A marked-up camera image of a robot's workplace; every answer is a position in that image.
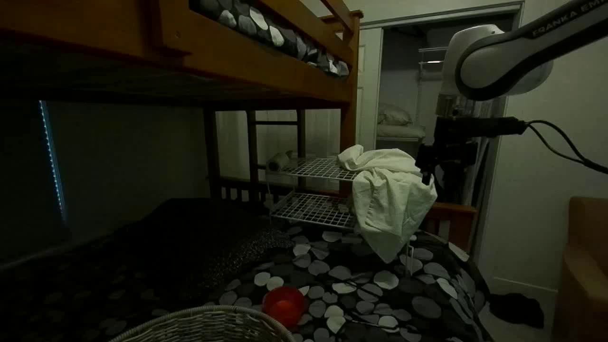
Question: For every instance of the red ball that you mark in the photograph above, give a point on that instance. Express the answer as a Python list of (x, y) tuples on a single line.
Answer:
[(286, 306)]

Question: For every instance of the white cloth garment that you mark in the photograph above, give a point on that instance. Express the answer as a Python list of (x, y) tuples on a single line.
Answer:
[(390, 201)]

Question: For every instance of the wooden nightstand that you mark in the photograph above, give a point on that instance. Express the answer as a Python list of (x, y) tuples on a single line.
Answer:
[(451, 220)]

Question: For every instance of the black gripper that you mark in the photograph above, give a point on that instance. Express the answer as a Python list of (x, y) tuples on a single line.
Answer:
[(453, 157)]

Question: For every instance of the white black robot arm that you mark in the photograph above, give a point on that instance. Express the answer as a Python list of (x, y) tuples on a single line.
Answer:
[(506, 59)]

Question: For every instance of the wooden bunk bed frame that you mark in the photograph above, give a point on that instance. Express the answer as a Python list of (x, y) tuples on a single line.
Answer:
[(210, 47)]

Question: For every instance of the small grey plush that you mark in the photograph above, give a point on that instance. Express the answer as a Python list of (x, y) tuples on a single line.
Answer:
[(282, 161)]

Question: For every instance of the pebble pattern mattress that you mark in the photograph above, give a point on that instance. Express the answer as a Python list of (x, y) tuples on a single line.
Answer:
[(272, 30)]

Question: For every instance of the pebble pattern duvet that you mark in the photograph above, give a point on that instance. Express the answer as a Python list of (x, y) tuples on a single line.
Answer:
[(373, 290)]

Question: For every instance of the closet shelf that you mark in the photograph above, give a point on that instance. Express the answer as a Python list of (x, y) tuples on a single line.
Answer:
[(432, 55)]

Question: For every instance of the folded white bedding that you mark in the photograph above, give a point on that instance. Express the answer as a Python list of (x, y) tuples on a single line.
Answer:
[(400, 133)]

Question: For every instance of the dark hanging clothes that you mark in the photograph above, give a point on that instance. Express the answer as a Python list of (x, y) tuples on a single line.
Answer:
[(481, 167)]

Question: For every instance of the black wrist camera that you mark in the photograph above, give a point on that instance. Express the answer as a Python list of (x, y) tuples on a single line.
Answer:
[(481, 125)]

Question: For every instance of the white pillow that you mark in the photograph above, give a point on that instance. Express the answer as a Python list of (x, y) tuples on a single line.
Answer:
[(394, 114)]

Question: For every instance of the woven wicker basket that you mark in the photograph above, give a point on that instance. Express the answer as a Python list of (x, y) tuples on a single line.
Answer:
[(206, 323)]

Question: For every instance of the dark speckled blanket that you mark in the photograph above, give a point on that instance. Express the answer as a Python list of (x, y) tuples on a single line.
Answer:
[(196, 247)]

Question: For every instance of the dark cloth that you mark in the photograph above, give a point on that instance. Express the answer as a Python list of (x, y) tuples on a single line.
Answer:
[(518, 307)]

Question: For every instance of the blue led light strip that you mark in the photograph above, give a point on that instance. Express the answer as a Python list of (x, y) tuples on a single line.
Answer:
[(54, 161)]

